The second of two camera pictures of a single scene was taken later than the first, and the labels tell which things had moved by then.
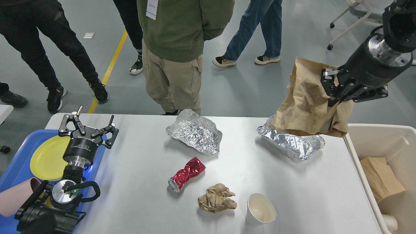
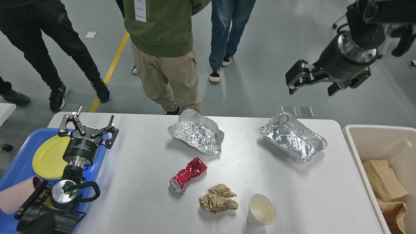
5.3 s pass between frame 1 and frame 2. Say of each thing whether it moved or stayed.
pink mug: stayed
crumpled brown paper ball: stayed
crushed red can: stayed
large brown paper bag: moved
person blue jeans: moved
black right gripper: moved
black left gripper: stayed
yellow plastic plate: stayed
